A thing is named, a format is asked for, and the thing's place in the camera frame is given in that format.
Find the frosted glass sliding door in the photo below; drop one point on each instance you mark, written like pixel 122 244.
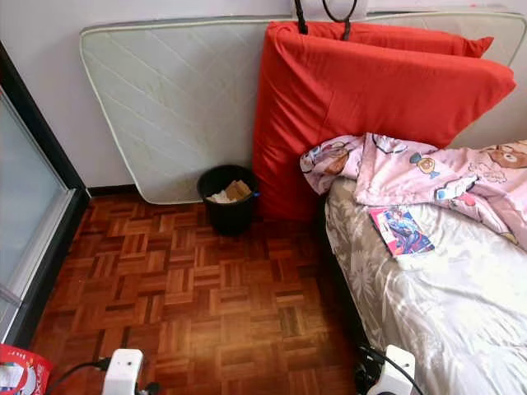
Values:
pixel 29 189

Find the red printed bag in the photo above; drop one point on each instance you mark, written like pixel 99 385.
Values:
pixel 33 374

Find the black waste bin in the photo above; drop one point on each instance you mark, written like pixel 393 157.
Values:
pixel 229 216

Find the cardboard and paper rubbish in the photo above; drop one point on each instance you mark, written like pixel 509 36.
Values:
pixel 237 191

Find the large red cushion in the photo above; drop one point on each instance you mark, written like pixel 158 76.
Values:
pixel 362 90

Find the pink cartoon print blanket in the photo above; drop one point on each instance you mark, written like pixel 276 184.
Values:
pixel 403 173

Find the colourful comic book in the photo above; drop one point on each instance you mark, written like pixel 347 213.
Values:
pixel 403 232

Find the thin red cushion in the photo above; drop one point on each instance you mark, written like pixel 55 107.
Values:
pixel 420 39

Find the bed with beige floral sheet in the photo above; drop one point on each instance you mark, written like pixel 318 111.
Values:
pixel 453 304

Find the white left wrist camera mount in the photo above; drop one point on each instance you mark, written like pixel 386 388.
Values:
pixel 122 372

